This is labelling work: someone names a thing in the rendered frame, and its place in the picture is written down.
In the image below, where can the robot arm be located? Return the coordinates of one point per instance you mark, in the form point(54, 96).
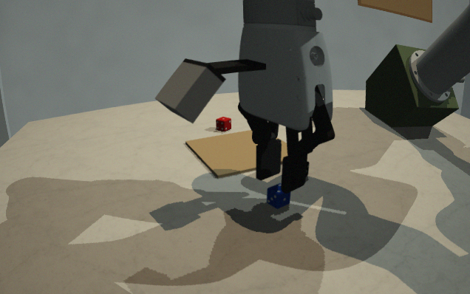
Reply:
point(194, 83)

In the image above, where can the blue die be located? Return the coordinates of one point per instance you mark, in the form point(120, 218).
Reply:
point(276, 198)

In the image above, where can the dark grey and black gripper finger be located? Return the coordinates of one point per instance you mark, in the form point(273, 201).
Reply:
point(269, 149)
point(294, 166)

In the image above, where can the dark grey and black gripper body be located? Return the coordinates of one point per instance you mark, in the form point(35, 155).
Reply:
point(297, 60)

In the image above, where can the red die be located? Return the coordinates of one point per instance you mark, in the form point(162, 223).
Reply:
point(223, 123)

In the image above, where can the tan flat mat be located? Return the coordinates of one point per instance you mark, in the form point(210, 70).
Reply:
point(226, 154)

